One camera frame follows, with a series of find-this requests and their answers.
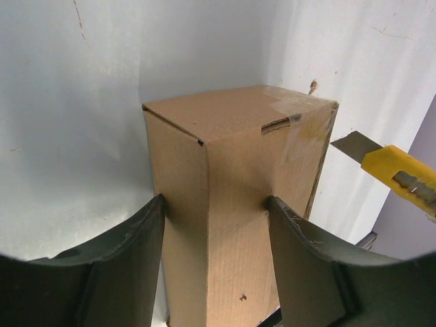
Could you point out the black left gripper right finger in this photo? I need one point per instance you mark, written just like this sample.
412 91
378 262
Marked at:
323 280

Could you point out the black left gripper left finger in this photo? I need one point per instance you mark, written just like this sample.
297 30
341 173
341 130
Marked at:
110 280

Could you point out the yellow utility knife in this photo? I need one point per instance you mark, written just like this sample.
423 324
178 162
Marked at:
406 176

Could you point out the brown cardboard express box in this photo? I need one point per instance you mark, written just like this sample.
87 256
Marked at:
216 157

